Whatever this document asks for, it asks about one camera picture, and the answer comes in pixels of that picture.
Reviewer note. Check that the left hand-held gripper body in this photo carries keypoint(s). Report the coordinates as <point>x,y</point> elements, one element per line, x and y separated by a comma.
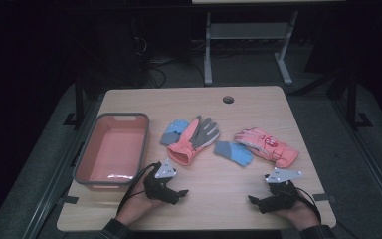
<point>159,191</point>

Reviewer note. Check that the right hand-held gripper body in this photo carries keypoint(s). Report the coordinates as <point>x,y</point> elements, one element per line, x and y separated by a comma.
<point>280,199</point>

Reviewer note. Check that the pink glove with grey palm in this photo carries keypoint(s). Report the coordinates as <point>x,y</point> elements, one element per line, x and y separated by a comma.
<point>192,142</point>

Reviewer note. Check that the pink glove with red print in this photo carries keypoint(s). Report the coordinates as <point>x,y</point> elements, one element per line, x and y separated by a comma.
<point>268,146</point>

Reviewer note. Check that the pink plastic basket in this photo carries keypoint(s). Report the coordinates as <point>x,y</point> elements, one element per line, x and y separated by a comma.
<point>112,152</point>

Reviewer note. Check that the person's right hand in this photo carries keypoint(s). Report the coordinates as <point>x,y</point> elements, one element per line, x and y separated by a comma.
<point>303,215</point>

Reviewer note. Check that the person's left hand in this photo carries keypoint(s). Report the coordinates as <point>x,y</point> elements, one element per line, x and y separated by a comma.
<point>136,207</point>

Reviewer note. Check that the black tape strip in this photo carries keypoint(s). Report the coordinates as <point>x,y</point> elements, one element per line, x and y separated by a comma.
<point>69,199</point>
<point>324,197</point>

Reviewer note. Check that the black metal stand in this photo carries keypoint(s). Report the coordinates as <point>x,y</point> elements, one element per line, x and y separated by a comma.
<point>78,99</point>
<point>352,99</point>

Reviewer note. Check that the white metal table frame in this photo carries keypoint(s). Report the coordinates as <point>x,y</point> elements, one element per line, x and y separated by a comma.
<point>247,30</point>

